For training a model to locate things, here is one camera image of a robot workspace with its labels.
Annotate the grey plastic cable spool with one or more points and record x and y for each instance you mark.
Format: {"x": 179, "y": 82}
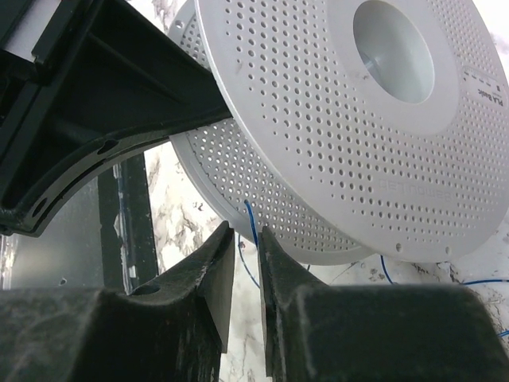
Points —
{"x": 355, "y": 127}

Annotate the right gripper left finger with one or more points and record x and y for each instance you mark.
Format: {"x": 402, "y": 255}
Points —
{"x": 173, "y": 328}

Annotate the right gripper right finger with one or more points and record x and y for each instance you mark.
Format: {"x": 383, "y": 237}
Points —
{"x": 317, "y": 332}

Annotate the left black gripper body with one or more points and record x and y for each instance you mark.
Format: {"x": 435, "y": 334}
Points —
{"x": 106, "y": 85}

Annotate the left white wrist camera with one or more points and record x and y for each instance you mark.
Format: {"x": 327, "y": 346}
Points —
{"x": 22, "y": 24}

